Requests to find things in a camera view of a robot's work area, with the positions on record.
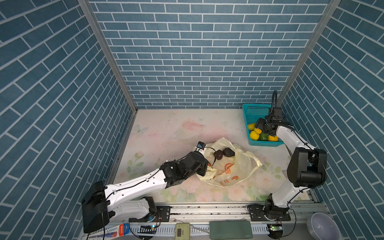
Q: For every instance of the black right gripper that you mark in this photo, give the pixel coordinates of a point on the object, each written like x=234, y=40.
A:
x=259, y=123

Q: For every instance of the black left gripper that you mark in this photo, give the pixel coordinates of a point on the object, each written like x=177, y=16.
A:
x=204, y=165

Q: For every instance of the green lime toy fruit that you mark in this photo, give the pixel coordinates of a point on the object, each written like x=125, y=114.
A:
x=263, y=137

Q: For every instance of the small orange toy fruit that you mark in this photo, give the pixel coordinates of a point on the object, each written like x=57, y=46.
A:
x=273, y=138

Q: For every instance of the yellow green mango toy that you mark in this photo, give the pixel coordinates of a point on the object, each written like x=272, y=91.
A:
x=251, y=127

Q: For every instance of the yellow lemon toy fruit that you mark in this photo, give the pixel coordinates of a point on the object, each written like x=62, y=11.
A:
x=254, y=136

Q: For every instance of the dark brown toy fruit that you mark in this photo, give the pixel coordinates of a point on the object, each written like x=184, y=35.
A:
x=218, y=154
x=227, y=152

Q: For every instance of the yellow printed plastic bag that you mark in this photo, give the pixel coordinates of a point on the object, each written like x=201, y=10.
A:
x=229, y=171

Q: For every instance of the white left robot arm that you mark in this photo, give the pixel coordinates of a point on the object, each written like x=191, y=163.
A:
x=114, y=203

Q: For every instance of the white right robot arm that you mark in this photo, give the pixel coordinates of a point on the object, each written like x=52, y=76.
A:
x=306, y=169

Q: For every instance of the teal perforated plastic basket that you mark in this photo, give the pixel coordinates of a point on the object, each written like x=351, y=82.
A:
x=252, y=112

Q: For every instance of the small yellow-green timer box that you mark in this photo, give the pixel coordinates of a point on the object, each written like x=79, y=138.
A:
x=182, y=231

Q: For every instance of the red white blue box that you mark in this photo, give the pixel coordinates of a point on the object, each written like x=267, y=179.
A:
x=110, y=233

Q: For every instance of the white bowl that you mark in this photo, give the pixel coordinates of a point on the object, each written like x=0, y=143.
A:
x=323, y=227

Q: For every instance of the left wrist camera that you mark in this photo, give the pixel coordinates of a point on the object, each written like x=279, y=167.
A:
x=200, y=146

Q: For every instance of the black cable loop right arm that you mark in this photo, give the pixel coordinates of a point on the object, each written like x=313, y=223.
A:
x=274, y=100

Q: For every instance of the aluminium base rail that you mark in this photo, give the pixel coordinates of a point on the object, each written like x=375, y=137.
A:
x=205, y=212

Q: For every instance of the aluminium corner post right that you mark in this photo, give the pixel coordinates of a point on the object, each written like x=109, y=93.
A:
x=318, y=30

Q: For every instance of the aluminium corner post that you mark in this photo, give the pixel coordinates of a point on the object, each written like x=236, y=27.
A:
x=95, y=26
x=318, y=30

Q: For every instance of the aluminium corner post left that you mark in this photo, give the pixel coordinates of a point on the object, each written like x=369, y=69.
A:
x=95, y=26

